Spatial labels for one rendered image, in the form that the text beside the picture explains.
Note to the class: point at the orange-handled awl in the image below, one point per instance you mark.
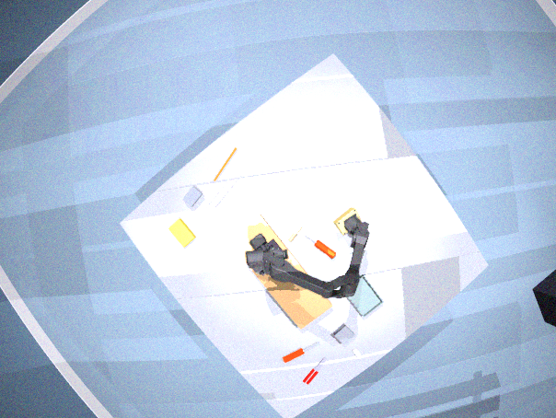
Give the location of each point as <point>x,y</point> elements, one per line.
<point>297,353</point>
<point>331,253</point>

